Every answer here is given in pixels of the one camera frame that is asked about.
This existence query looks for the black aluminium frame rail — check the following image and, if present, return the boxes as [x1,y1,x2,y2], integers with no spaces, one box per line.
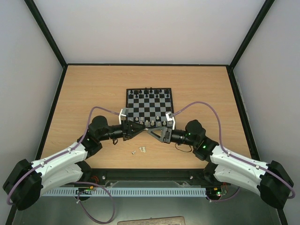
[4,167,288,225]

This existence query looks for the white chess pieces pile centre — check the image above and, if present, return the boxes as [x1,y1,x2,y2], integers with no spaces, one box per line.
[139,147,146,153]

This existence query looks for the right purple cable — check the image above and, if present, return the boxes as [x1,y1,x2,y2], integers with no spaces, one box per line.
[172,101,296,203]

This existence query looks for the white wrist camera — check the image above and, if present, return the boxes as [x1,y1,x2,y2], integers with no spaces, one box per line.
[119,107,128,124]
[165,112,176,130]

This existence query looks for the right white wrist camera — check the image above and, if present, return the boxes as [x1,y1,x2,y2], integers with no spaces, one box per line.
[165,112,176,130]

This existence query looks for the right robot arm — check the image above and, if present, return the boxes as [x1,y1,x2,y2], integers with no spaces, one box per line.
[147,120,295,209]

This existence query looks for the black and silver chessboard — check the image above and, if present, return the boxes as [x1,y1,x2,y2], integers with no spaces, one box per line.
[126,97,174,128]

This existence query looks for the left controller board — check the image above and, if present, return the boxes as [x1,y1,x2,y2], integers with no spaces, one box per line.
[75,186,97,195]

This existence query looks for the right green controller board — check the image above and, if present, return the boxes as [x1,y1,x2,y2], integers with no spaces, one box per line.
[208,185,228,196]

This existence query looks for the black chess pieces row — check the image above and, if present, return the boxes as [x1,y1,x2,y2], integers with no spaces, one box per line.
[126,88,172,99]

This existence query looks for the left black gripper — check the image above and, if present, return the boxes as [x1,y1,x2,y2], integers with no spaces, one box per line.
[99,120,146,141]

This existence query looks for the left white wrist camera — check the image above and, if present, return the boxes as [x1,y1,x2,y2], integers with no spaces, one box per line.
[119,107,128,124]

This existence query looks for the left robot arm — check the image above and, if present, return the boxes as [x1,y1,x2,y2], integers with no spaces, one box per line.
[3,116,146,210]

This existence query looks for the light blue cable duct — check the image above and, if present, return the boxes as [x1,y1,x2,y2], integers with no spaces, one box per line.
[44,187,207,197]

